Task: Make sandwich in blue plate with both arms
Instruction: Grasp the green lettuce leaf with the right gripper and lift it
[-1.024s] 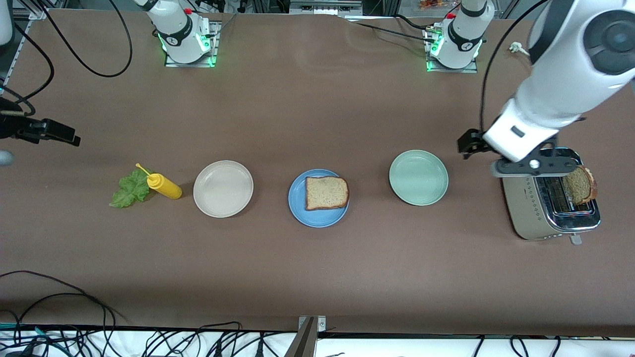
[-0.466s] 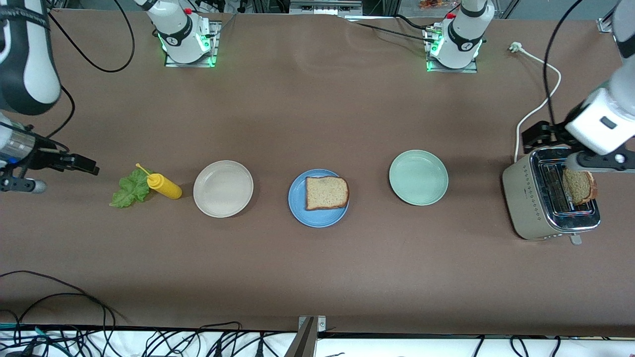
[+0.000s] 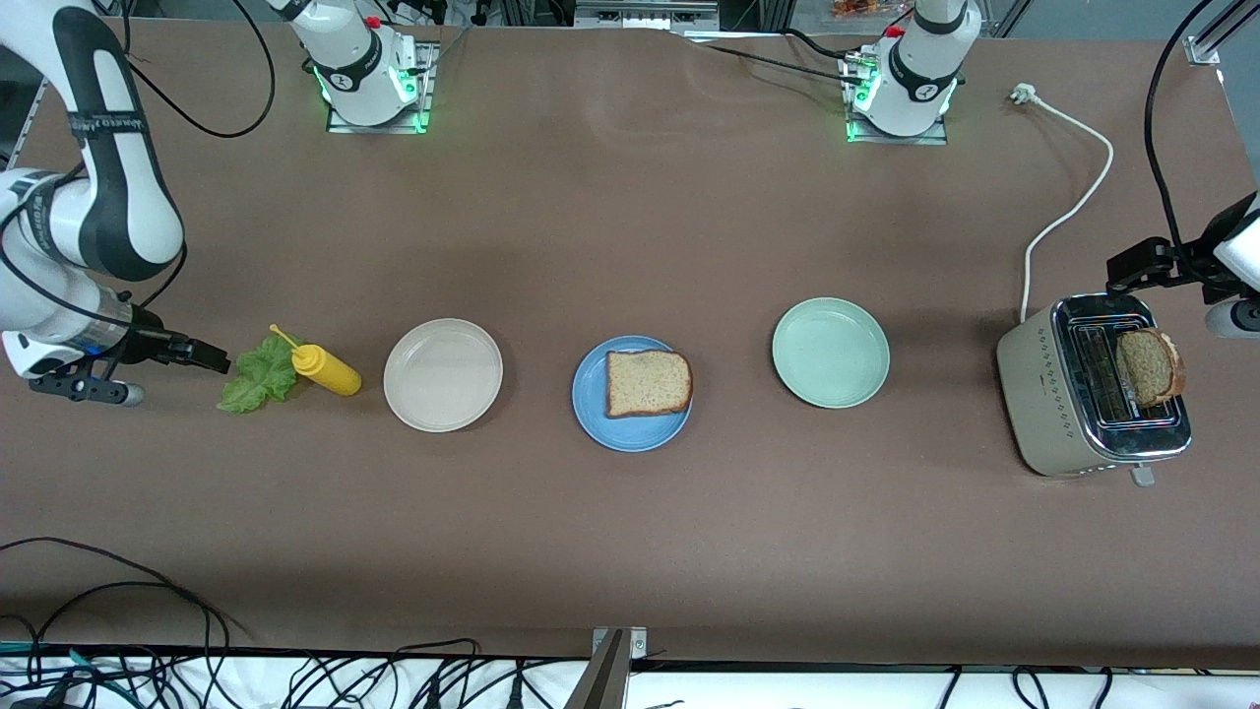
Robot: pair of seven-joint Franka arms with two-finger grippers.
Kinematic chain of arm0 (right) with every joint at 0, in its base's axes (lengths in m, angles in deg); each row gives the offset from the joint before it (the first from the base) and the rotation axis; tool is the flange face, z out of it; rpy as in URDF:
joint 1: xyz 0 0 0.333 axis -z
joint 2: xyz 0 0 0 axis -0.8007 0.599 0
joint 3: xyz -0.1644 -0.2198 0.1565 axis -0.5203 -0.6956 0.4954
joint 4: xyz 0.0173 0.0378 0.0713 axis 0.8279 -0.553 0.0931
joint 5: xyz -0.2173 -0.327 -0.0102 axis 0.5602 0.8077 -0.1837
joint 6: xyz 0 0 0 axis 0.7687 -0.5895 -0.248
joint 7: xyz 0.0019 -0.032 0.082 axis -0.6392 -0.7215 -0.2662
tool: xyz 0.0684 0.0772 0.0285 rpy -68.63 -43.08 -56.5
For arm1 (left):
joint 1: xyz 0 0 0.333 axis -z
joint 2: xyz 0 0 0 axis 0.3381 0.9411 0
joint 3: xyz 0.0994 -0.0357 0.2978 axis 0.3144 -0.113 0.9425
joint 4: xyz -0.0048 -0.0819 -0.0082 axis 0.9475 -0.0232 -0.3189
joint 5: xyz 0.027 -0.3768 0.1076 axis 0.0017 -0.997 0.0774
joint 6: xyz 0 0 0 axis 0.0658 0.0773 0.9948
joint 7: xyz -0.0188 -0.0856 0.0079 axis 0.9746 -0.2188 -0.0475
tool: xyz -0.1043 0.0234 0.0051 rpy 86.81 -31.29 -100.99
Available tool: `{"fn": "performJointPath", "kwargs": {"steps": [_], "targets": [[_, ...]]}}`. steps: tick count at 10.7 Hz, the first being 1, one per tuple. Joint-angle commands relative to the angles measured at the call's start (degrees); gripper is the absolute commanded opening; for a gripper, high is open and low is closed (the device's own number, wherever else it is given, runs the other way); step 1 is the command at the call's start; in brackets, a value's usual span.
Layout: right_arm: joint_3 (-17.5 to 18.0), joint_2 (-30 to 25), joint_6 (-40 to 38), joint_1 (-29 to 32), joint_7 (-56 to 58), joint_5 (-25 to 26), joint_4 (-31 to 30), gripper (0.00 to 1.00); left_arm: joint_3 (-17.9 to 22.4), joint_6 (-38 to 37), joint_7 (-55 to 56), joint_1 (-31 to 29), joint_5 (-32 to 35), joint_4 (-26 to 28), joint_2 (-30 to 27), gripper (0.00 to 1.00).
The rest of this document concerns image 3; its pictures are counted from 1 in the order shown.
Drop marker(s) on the yellow mustard squeeze bottle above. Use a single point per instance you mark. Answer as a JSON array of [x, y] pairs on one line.
[[330, 372]]

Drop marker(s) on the beige chrome toaster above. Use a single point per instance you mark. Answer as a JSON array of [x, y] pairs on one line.
[[1034, 394]]

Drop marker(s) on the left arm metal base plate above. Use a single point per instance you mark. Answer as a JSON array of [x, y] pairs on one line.
[[940, 137]]

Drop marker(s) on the metal table edge bracket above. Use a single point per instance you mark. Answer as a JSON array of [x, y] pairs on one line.
[[610, 679]]

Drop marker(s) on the grey metal box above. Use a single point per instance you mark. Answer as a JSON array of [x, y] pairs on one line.
[[640, 15]]

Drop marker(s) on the orange object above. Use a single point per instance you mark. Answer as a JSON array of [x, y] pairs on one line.
[[866, 8]]

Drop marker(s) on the green lettuce leaf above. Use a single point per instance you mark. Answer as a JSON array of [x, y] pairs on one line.
[[258, 379]]

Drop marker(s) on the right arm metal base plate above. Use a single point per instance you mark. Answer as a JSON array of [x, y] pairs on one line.
[[428, 69]]

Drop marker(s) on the brown bread slice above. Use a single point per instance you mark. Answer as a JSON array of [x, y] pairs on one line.
[[648, 382], [1147, 366]]

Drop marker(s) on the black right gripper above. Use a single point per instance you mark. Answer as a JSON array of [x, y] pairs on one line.
[[148, 331]]

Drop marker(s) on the blue plate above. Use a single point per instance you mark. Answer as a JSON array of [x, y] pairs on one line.
[[591, 404]]

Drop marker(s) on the pale green plate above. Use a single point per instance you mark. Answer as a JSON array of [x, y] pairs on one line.
[[832, 353]]

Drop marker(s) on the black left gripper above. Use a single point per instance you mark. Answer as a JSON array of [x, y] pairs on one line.
[[1187, 258]]

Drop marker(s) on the beige plate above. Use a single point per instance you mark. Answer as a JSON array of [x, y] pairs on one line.
[[443, 374]]

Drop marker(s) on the aluminium corner bracket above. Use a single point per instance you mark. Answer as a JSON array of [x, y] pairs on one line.
[[1203, 49]]

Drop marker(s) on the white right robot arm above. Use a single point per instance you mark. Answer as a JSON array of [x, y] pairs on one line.
[[118, 197]]

